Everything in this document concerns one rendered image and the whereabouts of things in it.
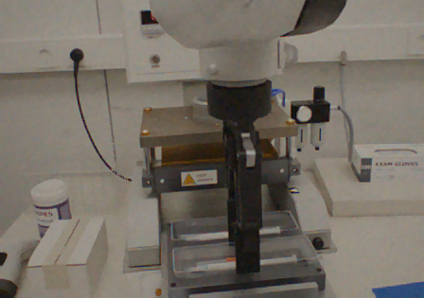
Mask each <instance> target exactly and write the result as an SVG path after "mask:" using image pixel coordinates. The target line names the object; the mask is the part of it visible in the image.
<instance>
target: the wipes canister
mask: <svg viewBox="0 0 424 298"><path fill-rule="evenodd" d="M68 192H69V191H68V187H67V184H66V183H65V182H62V181H61V180H46V181H44V182H41V183H40V184H37V185H36V186H35V187H34V188H33V189H32V190H31V199H32V200H33V204H34V208H35V215H36V219H37V224H38V228H39V232H40V238H41V241H42V238H43V237H44V235H45V233H46V232H47V229H49V227H50V225H51V223H53V220H61V219H72V216H71V208H70V204H69V197H68Z"/></svg>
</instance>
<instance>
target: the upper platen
mask: <svg viewBox="0 0 424 298"><path fill-rule="evenodd" d="M259 140H260V144H259V148H261V149H262V151H263V157H262V158H265V157H279V154H278V152H277V151H276V150H275V148H274V146H273V145H272V143H271V142H270V141H273V140H274V139H273V138H262V139H259ZM223 145H224V142H219V143H201V144H193V145H176V146H168V147H162V166H175V165H182V164H199V163H208V162H224V161H225V156H224V151H223Z"/></svg>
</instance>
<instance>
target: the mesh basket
mask: <svg viewBox="0 0 424 298"><path fill-rule="evenodd" d="M95 145H99V148H100V145H109V148H110V145H125V147H124V149H125V148H126V145H127V148H128V143H112V144H95ZM73 146H81V148H82V153H83V147H82V146H91V145H58V146H46V147H63V148H64V147H73ZM46 147H44V148H43V149H42V150H41V151H40V152H39V153H38V154H37V155H39V154H40V157H41V152H43V155H44V149H46ZM124 149H123V150H122V152H123V151H124ZM122 152H121V153H119V149H118V154H119V155H111V153H110V155H104V156H102V157H105V156H110V159H111V163H112V158H111V156H119V157H118V159H119V160H120V156H124V163H123V157H122V164H123V166H122V165H121V160H120V168H119V164H118V168H117V167H116V164H117V162H118V159H117V160H116V162H115V165H114V167H113V168H112V170H108V171H95V168H94V171H89V172H86V170H89V169H77V165H76V161H75V166H76V169H69V170H68V168H67V165H66V169H67V170H51V171H59V172H51V173H49V172H50V171H48V173H47V172H46V173H44V172H43V173H40V171H39V173H35V172H34V173H31V171H30V173H23V172H22V171H23V169H25V170H26V172H27V166H29V169H30V164H29V163H30V162H31V161H32V163H33V166H34V162H33V159H34V158H35V157H36V158H37V155H35V156H34V157H33V158H32V159H31V160H30V161H29V162H28V163H27V164H26V166H25V167H23V169H21V171H19V173H17V179H18V182H19V178H18V175H22V177H23V175H26V181H27V182H28V189H29V192H30V191H31V190H30V183H29V178H30V177H31V180H32V175H34V174H35V178H36V181H37V176H36V174H38V177H39V176H40V180H41V175H40V174H43V176H44V174H46V176H47V174H48V176H47V180H50V178H51V180H52V177H51V174H53V173H54V174H59V178H60V179H61V174H68V178H70V182H65V183H68V184H69V183H73V182H71V176H70V174H71V173H77V178H78V173H79V175H80V179H81V173H85V175H86V179H87V174H86V173H90V174H91V172H94V173H95V178H96V172H112V171H114V174H113V172H112V180H113V182H112V184H103V183H104V182H110V181H105V178H104V173H103V179H104V181H103V180H102V175H101V181H92V177H91V182H85V183H86V184H82V183H81V184H79V185H77V184H78V183H77V184H76V185H67V186H71V189H68V190H72V191H71V193H68V194H69V195H70V194H74V193H88V194H87V195H89V193H90V191H91V189H93V192H91V193H103V195H104V193H106V195H107V194H108V193H112V192H114V195H112V196H105V195H104V196H98V195H96V196H95V195H94V196H92V197H94V201H95V204H93V202H94V201H93V202H92V204H88V205H90V207H91V206H92V205H100V207H101V205H105V207H106V205H110V206H111V205H114V204H115V205H117V204H118V208H110V207H109V208H106V209H108V210H109V209H116V213H108V211H107V210H106V214H117V213H118V211H117V209H118V210H119V209H120V206H119V205H121V204H122V202H121V200H122V201H123V200H124V198H123V196H124V197H125V195H126V193H127V191H128V188H129V186H130V184H131V183H130V181H129V183H128V178H127V174H128V173H129V171H130V172H131V166H130V160H129V165H128V160H127V158H128V157H129V150H128V156H127V154H126V160H125V155H122ZM100 153H101V149H100ZM46 155H47V151H46ZM51 158H65V161H66V158H69V157H66V156H65V153H64V157H50V158H48V155H47V159H51ZM126 161H127V167H126ZM124 164H125V167H126V168H124ZM93 167H94V163H93ZM122 167H123V168H122ZM115 169H116V174H117V177H115V181H116V179H118V175H120V172H121V176H122V169H123V170H124V169H128V173H127V172H126V177H125V174H124V181H125V183H124V181H123V176H122V181H121V180H120V184H118V187H112V188H113V189H114V191H110V192H104V190H103V192H99V191H98V192H94V186H100V185H101V186H104V185H110V187H111V186H112V185H114V184H116V183H114V175H115ZM71 170H85V172H78V171H71ZM117 170H119V173H118V172H117ZM60 171H67V172H60ZM68 171H70V172H68ZM49 174H50V178H49ZM28 175H30V177H29V178H28ZM46 176H44V178H45V177H46ZM44 178H43V180H44ZM125 179H127V183H126V180H125ZM40 180H39V184H40V183H41V182H42V181H43V180H41V181H40ZM78 182H79V178H78ZM93 182H102V184H95V183H94V184H93ZM87 183H92V184H87ZM126 184H127V185H128V186H127V187H124V185H125V186H126ZM23 185H24V186H25V182H24V179H23ZM122 185H123V187H122ZM72 186H81V188H75V187H74V188H72ZM85 186H92V187H91V188H83V187H85ZM115 188H116V191H115ZM120 188H121V191H120ZM122 188H127V190H126V191H122ZM75 189H81V190H82V192H73V190H75ZM83 189H90V190H89V192H83ZM99 190H100V189H99ZM115 192H116V193H115ZM117 192H118V193H119V195H118V193H117ZM120 192H126V193H124V195H120ZM29 195H30V196H31V192H30V194H29ZM29 195H28V196H29ZM28 196H27V197H26V198H25V200H26V202H27V198H28ZM115 196H117V198H116V197H115ZM118 196H122V199H119V198H118ZM68 197H69V196H68ZM95 197H104V200H96V198H95ZM106 197H114V199H112V200H105V198H106ZM69 198H73V200H72V201H70V202H73V204H70V206H71V207H72V205H74V207H75V205H80V207H81V206H82V205H83V203H82V204H75V202H79V201H76V199H75V200H74V198H75V197H69ZM86 198H87V196H86V197H85V199H86ZM85 199H84V197H83V202H84V206H85ZM96 201H102V203H101V204H96ZM106 201H112V202H113V201H115V203H110V204H106ZM116 201H120V203H116ZM103 202H105V204H103ZM27 206H28V209H29V205H28V202H27ZM71 207H70V208H71ZM90 207H89V209H71V210H75V214H71V215H93V214H104V213H98V212H97V210H96V213H86V210H87V212H88V211H89V210H90ZM76 210H78V211H79V210H85V214H78V212H77V213H76Z"/></svg>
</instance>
